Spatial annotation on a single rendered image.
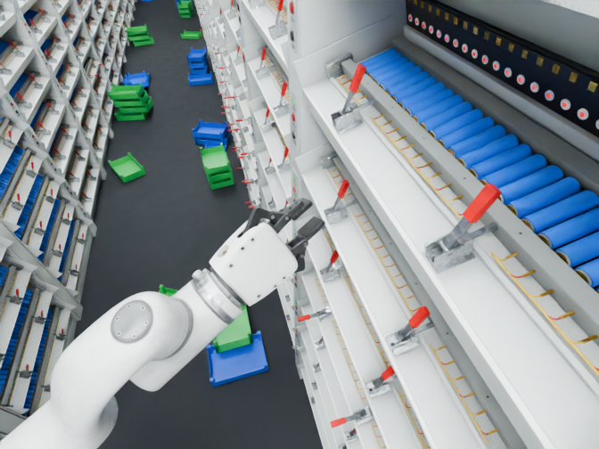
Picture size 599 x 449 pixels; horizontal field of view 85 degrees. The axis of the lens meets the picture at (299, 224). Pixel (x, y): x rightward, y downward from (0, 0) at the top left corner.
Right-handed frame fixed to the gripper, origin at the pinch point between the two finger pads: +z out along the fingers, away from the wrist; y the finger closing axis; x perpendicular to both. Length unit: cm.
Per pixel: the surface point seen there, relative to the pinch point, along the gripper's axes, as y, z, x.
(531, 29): -8.6, 30.1, 17.8
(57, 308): 28, -103, -161
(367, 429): 53, -16, -2
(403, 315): 17.5, 1.0, 11.5
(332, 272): 24.8, 2.4, -16.4
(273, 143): 7, 25, -70
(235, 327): 91, -39, -121
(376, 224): 10.6, 10.3, -0.2
